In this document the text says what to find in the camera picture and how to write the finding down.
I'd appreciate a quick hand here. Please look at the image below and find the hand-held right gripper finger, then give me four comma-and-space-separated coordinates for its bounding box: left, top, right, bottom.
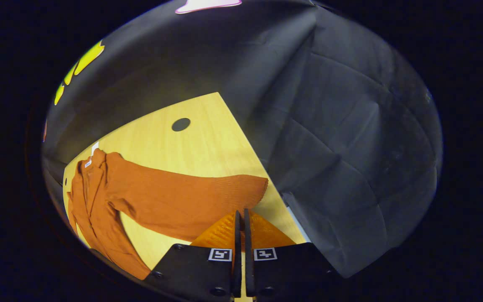
145, 210, 242, 302
244, 208, 338, 302

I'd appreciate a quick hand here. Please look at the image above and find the orange button-up garment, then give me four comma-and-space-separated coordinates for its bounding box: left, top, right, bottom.
66, 143, 269, 281

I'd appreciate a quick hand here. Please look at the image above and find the black backdrop cloth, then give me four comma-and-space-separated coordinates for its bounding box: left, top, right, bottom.
42, 0, 443, 279

